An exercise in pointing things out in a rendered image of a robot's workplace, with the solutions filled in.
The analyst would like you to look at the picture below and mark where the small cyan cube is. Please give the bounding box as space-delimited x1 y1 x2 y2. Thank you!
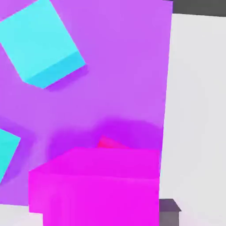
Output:
0 0 87 90
0 128 22 182

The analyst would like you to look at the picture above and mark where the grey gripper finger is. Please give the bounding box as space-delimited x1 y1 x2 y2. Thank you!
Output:
158 198 182 226

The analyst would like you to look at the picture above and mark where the small magenta cube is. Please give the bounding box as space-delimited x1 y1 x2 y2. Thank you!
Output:
28 147 161 226

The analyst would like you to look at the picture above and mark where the small red cube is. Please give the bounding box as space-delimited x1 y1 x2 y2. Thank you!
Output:
97 135 130 149

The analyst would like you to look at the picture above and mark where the large purple box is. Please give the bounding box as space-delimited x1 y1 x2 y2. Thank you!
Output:
0 0 173 207

